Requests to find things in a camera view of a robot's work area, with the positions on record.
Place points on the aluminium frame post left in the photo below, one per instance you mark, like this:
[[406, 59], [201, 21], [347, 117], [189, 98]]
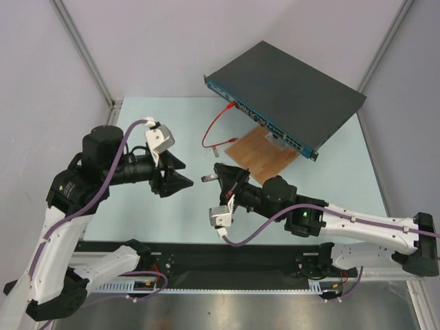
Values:
[[80, 46]]

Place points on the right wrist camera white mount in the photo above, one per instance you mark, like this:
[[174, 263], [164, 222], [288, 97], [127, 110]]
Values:
[[221, 216]]

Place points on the silver transceiver plug module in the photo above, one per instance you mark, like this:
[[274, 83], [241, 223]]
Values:
[[209, 178]]

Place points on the aluminium frame post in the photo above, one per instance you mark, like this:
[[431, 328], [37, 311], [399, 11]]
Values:
[[398, 20], [80, 46]]

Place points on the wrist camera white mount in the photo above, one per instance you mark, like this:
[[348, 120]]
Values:
[[158, 139], [221, 216]]

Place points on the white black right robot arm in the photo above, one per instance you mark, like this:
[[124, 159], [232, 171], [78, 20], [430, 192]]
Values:
[[410, 242]]

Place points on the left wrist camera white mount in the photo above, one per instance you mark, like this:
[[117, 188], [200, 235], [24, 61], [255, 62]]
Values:
[[158, 139]]

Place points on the grey slotted cable duct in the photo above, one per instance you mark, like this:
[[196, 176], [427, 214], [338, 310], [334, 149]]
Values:
[[138, 287]]

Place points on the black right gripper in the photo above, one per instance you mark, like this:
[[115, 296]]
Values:
[[233, 184]]

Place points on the wooden base board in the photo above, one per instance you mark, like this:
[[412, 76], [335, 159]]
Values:
[[259, 156]]

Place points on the blue black network switch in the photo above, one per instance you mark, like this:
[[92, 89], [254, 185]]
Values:
[[294, 101]]

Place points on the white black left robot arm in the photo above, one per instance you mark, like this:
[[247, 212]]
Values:
[[50, 289]]

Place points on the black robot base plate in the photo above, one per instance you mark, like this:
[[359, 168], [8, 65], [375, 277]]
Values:
[[252, 266]]

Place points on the small silver transceiver near cable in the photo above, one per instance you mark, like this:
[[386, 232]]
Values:
[[216, 152]]

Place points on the aluminium frame post right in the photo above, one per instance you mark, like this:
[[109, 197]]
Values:
[[398, 20]]

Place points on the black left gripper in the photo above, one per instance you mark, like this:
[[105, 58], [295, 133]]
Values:
[[172, 181]]

